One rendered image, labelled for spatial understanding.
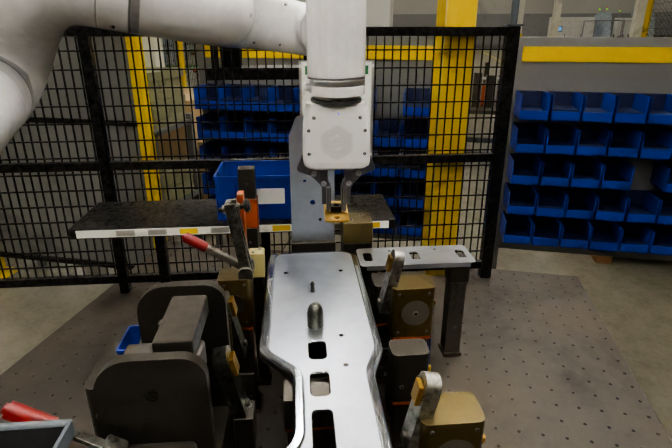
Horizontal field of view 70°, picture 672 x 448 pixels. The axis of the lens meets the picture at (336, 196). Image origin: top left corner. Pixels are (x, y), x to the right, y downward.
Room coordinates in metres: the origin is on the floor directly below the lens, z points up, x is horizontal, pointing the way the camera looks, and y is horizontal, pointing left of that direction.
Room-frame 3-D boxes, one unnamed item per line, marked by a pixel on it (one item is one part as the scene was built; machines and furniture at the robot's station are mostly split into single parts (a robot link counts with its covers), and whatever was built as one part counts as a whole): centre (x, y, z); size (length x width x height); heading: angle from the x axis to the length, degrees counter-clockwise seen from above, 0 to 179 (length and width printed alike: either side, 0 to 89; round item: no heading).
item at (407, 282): (0.89, -0.17, 0.87); 0.12 x 0.07 x 0.35; 95
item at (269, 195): (1.35, 0.19, 1.09); 0.30 x 0.17 x 0.13; 94
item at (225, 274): (0.91, 0.23, 0.87); 0.10 x 0.07 x 0.35; 95
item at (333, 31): (0.72, 0.00, 1.55); 0.09 x 0.08 x 0.13; 21
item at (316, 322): (0.80, 0.04, 1.02); 0.03 x 0.03 x 0.07
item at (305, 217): (1.19, 0.06, 1.17); 0.12 x 0.01 x 0.34; 95
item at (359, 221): (1.21, -0.06, 0.88); 0.08 x 0.08 x 0.36; 5
